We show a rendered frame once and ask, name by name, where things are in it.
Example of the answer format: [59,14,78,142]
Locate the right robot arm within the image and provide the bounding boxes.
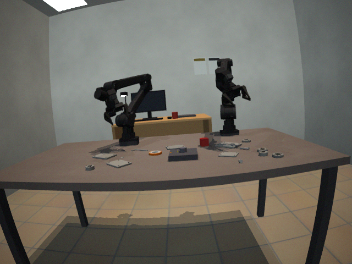
[94,74,152,142]

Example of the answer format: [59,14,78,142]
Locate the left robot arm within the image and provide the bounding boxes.
[215,58,239,134]

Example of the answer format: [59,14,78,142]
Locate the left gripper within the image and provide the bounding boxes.
[222,85,251,107]

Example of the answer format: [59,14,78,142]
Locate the red cube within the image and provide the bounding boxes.
[200,137,209,147]

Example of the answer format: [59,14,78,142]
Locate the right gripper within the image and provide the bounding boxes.
[104,102,129,125]

